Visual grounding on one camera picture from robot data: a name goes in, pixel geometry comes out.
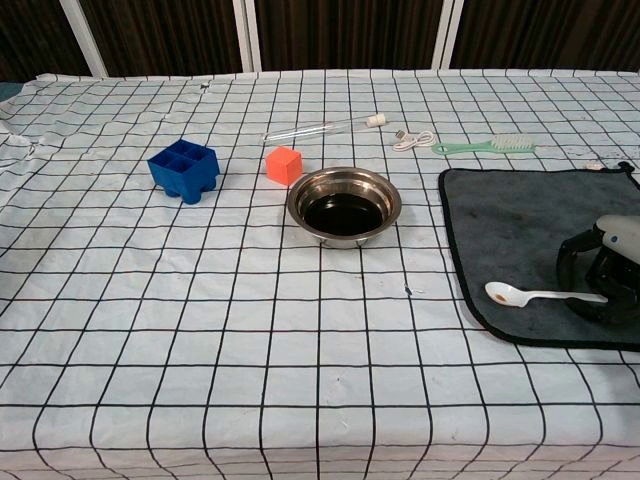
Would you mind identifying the white USB cable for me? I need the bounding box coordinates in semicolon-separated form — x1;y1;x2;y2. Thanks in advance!
391;129;437;153

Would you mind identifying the white black-grid tablecloth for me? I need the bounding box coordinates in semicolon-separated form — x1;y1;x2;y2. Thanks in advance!
0;67;640;480

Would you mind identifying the stainless steel bowl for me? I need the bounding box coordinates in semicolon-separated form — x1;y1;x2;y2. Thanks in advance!
286;166;404;250

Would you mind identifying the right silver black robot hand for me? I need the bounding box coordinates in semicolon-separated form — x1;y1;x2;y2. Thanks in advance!
556;214;640;326

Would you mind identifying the white double frame post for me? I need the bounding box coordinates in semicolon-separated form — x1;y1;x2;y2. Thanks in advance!
232;0;263;72

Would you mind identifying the blue four-cell plastic block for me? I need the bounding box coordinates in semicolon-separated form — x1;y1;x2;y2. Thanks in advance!
146;139;222;206

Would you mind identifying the dark grey towel mat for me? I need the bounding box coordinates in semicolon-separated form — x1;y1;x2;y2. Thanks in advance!
437;167;640;353

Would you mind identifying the orange cube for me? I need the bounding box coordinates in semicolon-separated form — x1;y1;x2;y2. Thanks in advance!
265;146;304;188

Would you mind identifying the glass test tube with stopper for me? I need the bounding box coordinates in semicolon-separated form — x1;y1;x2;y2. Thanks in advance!
263;113;390;146

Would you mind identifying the white plastic spoon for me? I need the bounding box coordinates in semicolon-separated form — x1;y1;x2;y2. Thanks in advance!
484;281;609;307

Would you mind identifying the green brush with white bristles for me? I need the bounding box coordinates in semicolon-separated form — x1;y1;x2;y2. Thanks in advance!
431;133;537;157

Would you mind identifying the white slanted frame post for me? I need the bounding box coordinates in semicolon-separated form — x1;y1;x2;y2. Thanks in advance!
58;0;110;79

